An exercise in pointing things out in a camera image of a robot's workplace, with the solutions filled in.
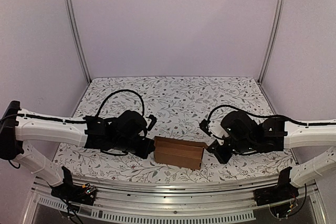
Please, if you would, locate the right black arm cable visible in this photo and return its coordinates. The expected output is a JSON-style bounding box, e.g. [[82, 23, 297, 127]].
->
[[207, 104, 336, 126]]

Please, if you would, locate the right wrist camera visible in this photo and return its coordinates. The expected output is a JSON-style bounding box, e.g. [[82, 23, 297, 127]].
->
[[199, 119, 226, 140]]

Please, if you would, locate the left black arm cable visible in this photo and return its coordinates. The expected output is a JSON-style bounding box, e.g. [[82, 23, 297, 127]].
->
[[96, 89, 146, 120]]

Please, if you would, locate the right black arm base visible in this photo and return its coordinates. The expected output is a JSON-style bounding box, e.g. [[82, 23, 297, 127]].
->
[[253, 167, 299, 219]]

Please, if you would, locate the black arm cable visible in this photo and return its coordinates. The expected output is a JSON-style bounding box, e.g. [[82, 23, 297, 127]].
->
[[207, 104, 336, 126], [96, 89, 146, 120]]

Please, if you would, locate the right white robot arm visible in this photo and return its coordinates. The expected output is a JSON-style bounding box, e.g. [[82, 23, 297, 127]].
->
[[199, 110, 335, 201]]

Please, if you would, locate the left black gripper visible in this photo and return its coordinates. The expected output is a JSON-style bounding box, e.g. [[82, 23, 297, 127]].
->
[[112, 137, 155, 161]]

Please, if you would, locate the left aluminium frame post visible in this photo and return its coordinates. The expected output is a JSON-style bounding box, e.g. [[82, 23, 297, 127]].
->
[[64, 0, 92, 84]]

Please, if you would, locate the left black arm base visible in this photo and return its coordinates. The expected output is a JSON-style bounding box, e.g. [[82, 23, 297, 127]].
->
[[50, 166, 97, 206]]

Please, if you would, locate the aluminium front rail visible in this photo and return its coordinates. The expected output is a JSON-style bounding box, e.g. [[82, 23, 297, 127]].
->
[[22, 174, 328, 224]]

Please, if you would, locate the right aluminium frame post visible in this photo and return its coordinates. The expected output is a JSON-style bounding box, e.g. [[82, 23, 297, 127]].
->
[[257, 0, 285, 86]]

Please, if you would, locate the brown cardboard paper box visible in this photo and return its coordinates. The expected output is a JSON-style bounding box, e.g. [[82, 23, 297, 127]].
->
[[154, 136, 208, 170]]

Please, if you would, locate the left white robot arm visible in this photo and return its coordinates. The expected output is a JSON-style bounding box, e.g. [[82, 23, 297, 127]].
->
[[1, 101, 157, 200]]

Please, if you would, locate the aluminium frame post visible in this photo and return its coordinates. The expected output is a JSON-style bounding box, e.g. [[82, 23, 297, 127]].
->
[[64, 0, 92, 84], [257, 0, 285, 86]]

